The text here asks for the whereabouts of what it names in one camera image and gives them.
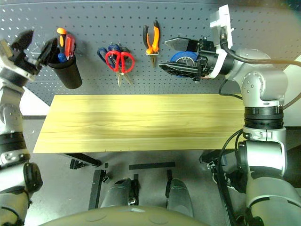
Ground black plastic cup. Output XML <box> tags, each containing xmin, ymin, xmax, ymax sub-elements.
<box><xmin>47</xmin><ymin>53</ymin><xmax>83</xmax><ymax>89</ymax></box>

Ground blue tape roll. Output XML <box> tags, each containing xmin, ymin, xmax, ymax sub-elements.
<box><xmin>169</xmin><ymin>50</ymin><xmax>200</xmax><ymax>78</ymax></box>

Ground silver right robot foot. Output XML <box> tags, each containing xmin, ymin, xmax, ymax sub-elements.
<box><xmin>166</xmin><ymin>178</ymin><xmax>195</xmax><ymax>218</ymax></box>

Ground orange and black screwdriver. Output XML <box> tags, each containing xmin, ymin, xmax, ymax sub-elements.
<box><xmin>56</xmin><ymin>27</ymin><xmax>67</xmax><ymax>57</ymax></box>

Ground blue-handled scissors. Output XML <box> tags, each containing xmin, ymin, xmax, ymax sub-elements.
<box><xmin>97</xmin><ymin>44</ymin><xmax>134</xmax><ymax>85</ymax></box>

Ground narrow black floor strip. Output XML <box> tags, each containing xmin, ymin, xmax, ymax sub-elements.
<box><xmin>133</xmin><ymin>174</ymin><xmax>140</xmax><ymax>206</ymax></box>
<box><xmin>165</xmin><ymin>169</ymin><xmax>173</xmax><ymax>208</ymax></box>

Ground orange and black pliers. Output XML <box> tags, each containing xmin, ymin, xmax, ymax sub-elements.
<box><xmin>143</xmin><ymin>20</ymin><xmax>161</xmax><ymax>68</ymax></box>

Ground dark olive robot torso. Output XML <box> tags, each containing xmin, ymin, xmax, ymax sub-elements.
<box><xmin>40</xmin><ymin>206</ymin><xmax>212</xmax><ymax>226</ymax></box>

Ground grey metal pegboard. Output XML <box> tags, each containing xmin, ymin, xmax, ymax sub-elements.
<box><xmin>0</xmin><ymin>0</ymin><xmax>301</xmax><ymax>106</ymax></box>

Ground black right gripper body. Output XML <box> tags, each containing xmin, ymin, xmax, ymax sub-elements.
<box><xmin>194</xmin><ymin>37</ymin><xmax>220</xmax><ymax>82</ymax></box>

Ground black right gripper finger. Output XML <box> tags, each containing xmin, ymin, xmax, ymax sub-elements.
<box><xmin>158</xmin><ymin>61</ymin><xmax>201</xmax><ymax>80</ymax></box>
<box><xmin>164</xmin><ymin>37</ymin><xmax>201</xmax><ymax>52</ymax></box>

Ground silver left robot foot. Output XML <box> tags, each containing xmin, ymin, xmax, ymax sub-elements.
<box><xmin>101</xmin><ymin>178</ymin><xmax>135</xmax><ymax>209</ymax></box>

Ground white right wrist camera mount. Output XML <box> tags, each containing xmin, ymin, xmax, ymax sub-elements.
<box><xmin>209</xmin><ymin>4</ymin><xmax>235</xmax><ymax>80</ymax></box>

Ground silver robot foot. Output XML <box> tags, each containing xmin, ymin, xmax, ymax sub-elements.
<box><xmin>101</xmin><ymin>178</ymin><xmax>135</xmax><ymax>209</ymax></box>
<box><xmin>166</xmin><ymin>178</ymin><xmax>195</xmax><ymax>218</ymax></box>

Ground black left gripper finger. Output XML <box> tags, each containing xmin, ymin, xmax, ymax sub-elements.
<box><xmin>11</xmin><ymin>30</ymin><xmax>35</xmax><ymax>51</ymax></box>
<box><xmin>38</xmin><ymin>38</ymin><xmax>58</xmax><ymax>67</ymax></box>

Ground red-handled scissors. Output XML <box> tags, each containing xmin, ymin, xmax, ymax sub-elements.
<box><xmin>105</xmin><ymin>50</ymin><xmax>136</xmax><ymax>87</ymax></box>

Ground wide black floor tape strip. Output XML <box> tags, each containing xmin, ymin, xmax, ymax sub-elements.
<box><xmin>129</xmin><ymin>161</ymin><xmax>176</xmax><ymax>170</ymax></box>

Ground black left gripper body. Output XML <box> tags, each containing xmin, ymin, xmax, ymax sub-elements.
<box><xmin>9</xmin><ymin>47</ymin><xmax>43</xmax><ymax>75</ymax></box>

